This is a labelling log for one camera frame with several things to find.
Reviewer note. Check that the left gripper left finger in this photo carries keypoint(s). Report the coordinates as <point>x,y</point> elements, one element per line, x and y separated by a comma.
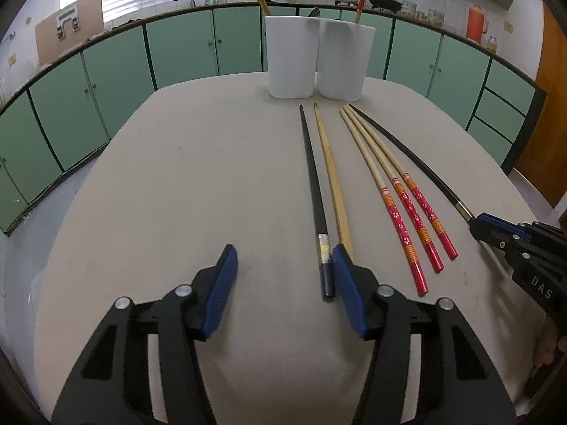
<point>109,383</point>

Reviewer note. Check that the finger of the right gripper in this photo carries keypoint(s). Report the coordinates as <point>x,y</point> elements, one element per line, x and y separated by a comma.
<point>496,238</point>
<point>497,223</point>

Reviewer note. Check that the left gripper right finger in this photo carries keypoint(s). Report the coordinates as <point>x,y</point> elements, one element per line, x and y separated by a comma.
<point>458,382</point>

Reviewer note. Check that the black chopstick gold band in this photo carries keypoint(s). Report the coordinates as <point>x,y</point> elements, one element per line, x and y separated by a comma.
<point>434,177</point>

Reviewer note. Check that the black chopstick silver band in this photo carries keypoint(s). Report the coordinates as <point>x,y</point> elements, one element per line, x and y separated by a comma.
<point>327,277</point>

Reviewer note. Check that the black spoon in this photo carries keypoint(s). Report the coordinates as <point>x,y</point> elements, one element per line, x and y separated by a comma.
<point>313,12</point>

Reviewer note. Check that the green lower kitchen cabinets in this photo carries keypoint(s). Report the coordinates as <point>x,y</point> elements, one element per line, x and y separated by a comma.
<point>76,106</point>

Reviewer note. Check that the person right hand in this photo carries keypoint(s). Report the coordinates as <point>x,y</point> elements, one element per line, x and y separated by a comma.
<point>549,344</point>

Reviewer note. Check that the wooden door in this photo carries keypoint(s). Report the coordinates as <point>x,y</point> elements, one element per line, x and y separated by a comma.
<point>543,161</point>

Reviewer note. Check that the glass jar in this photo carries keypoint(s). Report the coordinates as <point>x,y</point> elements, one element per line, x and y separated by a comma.
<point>492,44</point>

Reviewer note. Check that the orange thermos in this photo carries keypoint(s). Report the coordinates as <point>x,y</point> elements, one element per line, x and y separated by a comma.
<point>477,24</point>

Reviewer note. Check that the black wok on stove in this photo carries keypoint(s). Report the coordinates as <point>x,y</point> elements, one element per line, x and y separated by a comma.
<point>386,5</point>

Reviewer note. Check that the white double utensil holder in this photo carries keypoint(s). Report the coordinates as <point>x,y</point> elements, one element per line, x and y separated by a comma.
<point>307,54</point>

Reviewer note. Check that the cardboard box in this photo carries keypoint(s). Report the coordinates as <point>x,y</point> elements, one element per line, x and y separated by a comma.
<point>68,29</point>

